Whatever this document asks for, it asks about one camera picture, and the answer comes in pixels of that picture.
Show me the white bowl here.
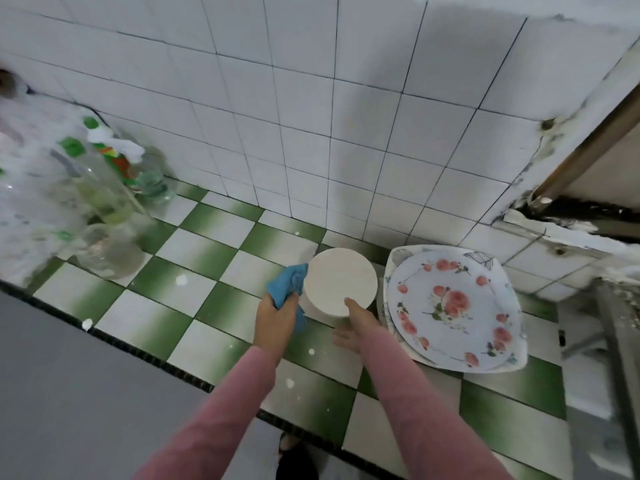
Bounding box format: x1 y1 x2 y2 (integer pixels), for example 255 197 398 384
303 247 380 329

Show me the person's right leg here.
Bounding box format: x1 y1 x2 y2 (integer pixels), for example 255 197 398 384
275 429 321 480

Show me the person's left hand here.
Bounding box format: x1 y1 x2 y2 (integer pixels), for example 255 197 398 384
253 291 301 364

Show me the clear bottle with green liquid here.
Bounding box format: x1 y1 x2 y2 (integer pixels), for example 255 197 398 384
128 149 176 206

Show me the floral plate stack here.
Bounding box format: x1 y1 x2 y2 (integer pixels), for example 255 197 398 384
380 245 529 377

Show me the person's right hand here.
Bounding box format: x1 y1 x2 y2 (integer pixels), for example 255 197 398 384
331 297 383 356

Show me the person's right forearm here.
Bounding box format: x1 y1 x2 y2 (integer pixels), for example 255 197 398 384
355 329 516 480

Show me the person's left forearm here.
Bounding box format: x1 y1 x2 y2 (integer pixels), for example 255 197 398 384
135 345 279 480

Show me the weathered wooden board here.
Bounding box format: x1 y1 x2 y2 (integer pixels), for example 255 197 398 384
525 89 640 246

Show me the blue cleaning cloth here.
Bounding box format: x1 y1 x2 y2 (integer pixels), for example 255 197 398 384
265 263 311 331

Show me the green checkered tile countertop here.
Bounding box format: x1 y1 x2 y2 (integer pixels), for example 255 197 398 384
25 175 576 480

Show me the stainless steel sink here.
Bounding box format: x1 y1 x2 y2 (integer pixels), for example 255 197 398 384
590 279 640 480

